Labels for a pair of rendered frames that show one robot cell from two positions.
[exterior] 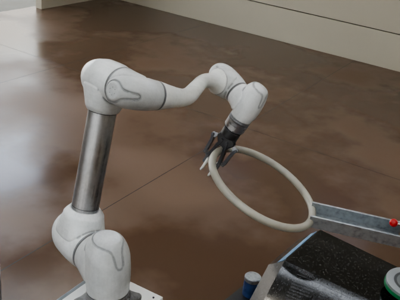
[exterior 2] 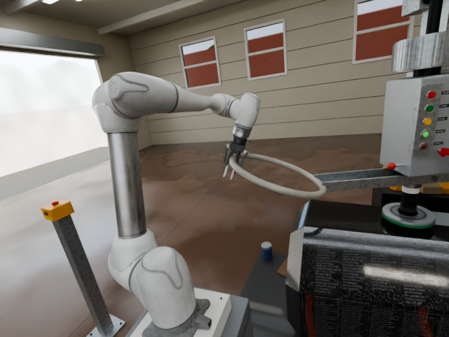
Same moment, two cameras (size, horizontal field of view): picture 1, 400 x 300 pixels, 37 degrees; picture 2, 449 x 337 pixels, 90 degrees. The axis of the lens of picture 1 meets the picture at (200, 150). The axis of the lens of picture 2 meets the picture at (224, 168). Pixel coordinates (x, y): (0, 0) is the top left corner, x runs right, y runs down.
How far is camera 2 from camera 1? 1.31 m
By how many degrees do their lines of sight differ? 9
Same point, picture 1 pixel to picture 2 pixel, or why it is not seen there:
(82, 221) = (130, 246)
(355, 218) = (350, 176)
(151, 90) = (160, 83)
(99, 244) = (150, 267)
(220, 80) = (220, 99)
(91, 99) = (103, 118)
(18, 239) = not seen: hidden behind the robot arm
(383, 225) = (372, 174)
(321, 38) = not seen: hidden behind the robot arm
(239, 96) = (238, 105)
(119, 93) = (121, 85)
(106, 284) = (169, 309)
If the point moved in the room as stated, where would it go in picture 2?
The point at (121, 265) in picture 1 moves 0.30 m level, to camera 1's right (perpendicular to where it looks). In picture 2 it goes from (180, 281) to (273, 261)
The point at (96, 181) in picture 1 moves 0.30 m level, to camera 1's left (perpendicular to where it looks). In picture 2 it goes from (135, 203) to (45, 219)
